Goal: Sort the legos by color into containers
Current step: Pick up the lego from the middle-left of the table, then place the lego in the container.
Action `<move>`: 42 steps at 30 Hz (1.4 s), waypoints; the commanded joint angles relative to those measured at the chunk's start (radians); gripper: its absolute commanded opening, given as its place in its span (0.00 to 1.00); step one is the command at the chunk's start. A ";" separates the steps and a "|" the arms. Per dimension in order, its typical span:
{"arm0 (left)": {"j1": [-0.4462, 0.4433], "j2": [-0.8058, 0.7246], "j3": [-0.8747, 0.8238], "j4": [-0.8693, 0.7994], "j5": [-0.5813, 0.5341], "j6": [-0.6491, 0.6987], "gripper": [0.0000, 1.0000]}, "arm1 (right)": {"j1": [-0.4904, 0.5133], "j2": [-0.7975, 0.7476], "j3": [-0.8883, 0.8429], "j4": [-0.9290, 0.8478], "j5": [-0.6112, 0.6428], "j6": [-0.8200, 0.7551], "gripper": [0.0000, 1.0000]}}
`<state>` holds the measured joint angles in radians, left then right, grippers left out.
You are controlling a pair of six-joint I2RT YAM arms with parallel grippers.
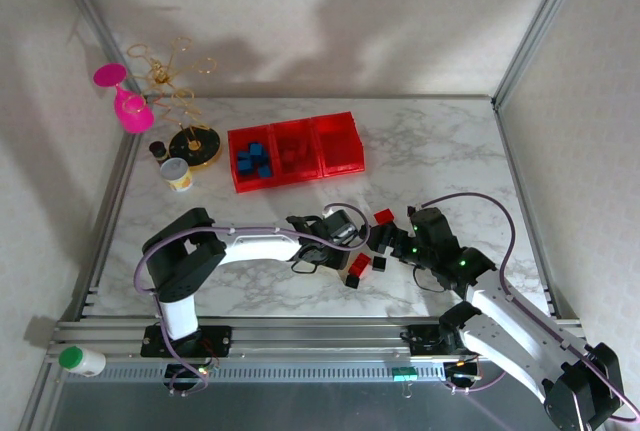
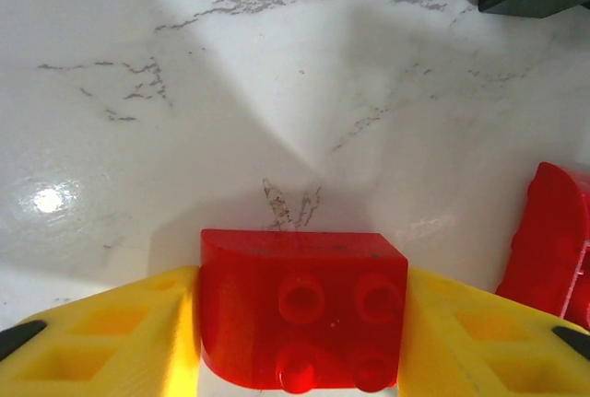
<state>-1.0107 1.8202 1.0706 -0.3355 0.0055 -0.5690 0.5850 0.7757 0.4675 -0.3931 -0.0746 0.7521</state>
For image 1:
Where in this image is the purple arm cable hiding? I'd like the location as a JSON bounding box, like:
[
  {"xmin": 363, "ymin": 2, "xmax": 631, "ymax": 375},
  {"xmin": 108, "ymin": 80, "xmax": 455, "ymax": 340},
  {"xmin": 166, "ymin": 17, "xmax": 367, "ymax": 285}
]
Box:
[
  {"xmin": 409, "ymin": 191, "xmax": 640, "ymax": 425},
  {"xmin": 135, "ymin": 202, "xmax": 372, "ymax": 397}
]

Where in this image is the aluminium frame leg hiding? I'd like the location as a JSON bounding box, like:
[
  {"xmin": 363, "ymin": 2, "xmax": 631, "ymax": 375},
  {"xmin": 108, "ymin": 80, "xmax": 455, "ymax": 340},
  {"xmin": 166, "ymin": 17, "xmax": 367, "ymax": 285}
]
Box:
[{"xmin": 17, "ymin": 363, "xmax": 69, "ymax": 431}]

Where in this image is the pineapple tin can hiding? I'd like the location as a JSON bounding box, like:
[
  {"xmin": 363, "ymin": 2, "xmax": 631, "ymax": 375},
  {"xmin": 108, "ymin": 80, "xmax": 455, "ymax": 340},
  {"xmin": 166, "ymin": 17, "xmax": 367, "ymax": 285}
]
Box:
[{"xmin": 158, "ymin": 158, "xmax": 194, "ymax": 194}]

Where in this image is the aluminium table side rail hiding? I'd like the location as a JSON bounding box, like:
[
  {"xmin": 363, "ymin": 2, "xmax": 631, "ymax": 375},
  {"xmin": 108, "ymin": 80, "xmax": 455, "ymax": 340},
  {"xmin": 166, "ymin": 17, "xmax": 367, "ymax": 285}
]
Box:
[
  {"xmin": 492, "ymin": 98, "xmax": 561, "ymax": 320},
  {"xmin": 74, "ymin": 95, "xmax": 146, "ymax": 322}
]

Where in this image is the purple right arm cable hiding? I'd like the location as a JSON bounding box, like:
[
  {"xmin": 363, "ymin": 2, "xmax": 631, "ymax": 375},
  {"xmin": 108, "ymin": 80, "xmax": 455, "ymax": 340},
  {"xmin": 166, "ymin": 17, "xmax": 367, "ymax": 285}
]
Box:
[{"xmin": 409, "ymin": 191, "xmax": 640, "ymax": 425}]

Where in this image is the gold wire glass stand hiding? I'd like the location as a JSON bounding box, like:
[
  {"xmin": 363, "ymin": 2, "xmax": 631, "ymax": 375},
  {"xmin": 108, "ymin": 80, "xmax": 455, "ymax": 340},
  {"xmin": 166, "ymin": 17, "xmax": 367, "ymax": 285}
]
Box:
[{"xmin": 127, "ymin": 36, "xmax": 223, "ymax": 168}]

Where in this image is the aluminium frame post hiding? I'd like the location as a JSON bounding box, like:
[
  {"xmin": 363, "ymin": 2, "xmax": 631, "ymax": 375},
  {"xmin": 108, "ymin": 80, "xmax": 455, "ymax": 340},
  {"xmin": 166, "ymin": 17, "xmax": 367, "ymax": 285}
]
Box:
[
  {"xmin": 491, "ymin": 0, "xmax": 589, "ymax": 111},
  {"xmin": 47, "ymin": 0, "xmax": 144, "ymax": 102}
]

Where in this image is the pink wine glass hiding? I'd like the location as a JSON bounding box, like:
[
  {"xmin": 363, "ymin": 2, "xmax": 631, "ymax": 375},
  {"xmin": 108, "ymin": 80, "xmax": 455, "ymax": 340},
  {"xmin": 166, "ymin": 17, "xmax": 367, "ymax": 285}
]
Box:
[{"xmin": 93, "ymin": 63, "xmax": 155, "ymax": 135}]

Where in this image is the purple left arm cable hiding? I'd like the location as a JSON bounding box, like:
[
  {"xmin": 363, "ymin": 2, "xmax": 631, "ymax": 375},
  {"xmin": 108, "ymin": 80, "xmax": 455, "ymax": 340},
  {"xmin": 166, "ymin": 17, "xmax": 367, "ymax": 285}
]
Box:
[{"xmin": 135, "ymin": 202, "xmax": 372, "ymax": 397}]

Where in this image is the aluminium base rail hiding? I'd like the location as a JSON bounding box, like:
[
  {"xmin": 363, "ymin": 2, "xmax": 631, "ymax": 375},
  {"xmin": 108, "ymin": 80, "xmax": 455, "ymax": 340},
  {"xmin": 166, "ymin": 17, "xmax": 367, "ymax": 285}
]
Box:
[{"xmin": 47, "ymin": 318, "xmax": 586, "ymax": 366}]

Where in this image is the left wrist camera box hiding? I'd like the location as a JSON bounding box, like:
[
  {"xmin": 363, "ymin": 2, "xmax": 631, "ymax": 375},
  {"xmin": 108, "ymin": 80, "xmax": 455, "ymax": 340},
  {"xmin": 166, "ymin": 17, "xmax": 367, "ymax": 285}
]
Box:
[{"xmin": 322, "ymin": 205, "xmax": 359, "ymax": 243}]

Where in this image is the grey slotted cable duct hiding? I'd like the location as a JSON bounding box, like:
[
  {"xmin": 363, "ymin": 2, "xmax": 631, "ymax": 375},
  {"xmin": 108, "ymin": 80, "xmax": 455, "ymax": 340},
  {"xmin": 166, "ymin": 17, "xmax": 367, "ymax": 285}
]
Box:
[{"xmin": 64, "ymin": 360, "xmax": 506, "ymax": 383}]

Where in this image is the thin black cable loop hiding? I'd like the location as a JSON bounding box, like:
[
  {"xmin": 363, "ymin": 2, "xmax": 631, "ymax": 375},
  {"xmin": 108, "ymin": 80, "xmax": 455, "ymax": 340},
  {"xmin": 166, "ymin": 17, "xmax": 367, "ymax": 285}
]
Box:
[
  {"xmin": 291, "ymin": 256, "xmax": 322, "ymax": 276},
  {"xmin": 411, "ymin": 264, "xmax": 452, "ymax": 296}
]

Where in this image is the white bottle green cap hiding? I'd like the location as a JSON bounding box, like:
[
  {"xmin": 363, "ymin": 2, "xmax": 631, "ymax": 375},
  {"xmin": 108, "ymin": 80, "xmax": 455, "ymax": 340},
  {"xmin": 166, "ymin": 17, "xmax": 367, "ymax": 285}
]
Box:
[{"xmin": 58, "ymin": 345, "xmax": 107, "ymax": 378}]

